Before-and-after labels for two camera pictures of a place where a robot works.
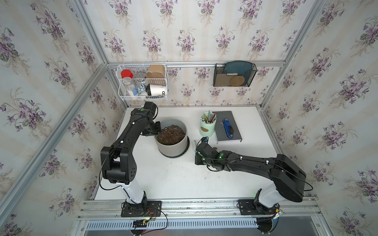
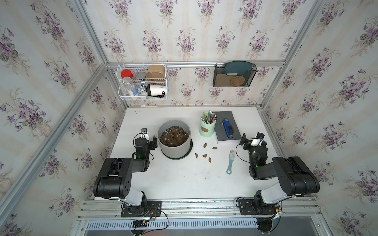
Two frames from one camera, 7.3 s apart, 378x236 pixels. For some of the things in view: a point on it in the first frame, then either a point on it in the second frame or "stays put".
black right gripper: x=196 y=160 → x=247 y=143
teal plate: x=243 y=68 stays put
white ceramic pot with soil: x=172 y=141 stays put
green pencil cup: x=207 y=124 stays put
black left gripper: x=146 y=132 → x=154 y=144
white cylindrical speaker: x=156 y=90 stays put
